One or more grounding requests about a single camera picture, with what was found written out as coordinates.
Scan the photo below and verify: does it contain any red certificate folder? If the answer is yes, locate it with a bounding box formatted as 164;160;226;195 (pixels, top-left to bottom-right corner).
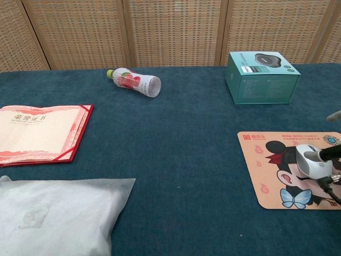
0;103;95;168

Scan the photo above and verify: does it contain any teal product box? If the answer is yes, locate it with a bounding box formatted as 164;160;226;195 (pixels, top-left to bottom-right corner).
225;51;302;105

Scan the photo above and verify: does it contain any blue felt table cover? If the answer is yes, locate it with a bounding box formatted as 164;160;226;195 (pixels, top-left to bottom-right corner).
0;62;341;256

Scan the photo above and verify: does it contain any pink label drink bottle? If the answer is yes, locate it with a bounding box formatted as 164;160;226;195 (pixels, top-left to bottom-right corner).
106;67;162;99

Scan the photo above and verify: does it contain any white computer mouse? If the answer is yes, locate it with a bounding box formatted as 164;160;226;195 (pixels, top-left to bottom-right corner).
295;144;334;180

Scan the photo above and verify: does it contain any cartoon girl mouse pad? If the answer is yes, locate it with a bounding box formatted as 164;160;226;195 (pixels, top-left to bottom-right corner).
237;130;341;211

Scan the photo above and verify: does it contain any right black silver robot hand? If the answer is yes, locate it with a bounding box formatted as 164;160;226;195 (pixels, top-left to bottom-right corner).
303;110;341;206

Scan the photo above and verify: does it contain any woven folding screen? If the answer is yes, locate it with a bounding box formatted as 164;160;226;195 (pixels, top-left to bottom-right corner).
0;0;341;72

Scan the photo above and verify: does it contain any white plastic bag package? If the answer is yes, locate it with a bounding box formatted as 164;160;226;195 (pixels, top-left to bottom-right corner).
0;175;136;256

